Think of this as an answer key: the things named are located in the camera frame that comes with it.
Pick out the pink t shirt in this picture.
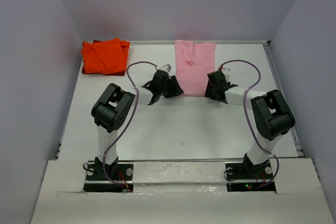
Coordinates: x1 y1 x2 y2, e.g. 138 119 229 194
174 40 216 97

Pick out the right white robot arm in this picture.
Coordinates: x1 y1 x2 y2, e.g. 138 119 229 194
205 70 296 181

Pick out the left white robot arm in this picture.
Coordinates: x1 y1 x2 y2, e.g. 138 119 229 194
91 70 184 179

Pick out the folded orange t shirt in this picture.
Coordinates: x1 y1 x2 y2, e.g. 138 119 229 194
80 37 131 75

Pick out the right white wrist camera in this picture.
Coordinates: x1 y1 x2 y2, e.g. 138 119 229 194
220 68 231 81

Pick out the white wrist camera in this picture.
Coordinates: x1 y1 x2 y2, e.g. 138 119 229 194
220 68 231 81
155 64 172 73

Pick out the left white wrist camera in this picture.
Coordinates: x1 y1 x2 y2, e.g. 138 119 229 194
155 64 172 73

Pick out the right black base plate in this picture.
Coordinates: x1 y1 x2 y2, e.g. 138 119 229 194
223 161 276 193

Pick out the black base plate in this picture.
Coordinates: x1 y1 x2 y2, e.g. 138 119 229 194
223 161 276 193
83 162 134 193

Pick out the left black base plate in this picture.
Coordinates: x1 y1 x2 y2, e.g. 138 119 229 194
83 162 134 193

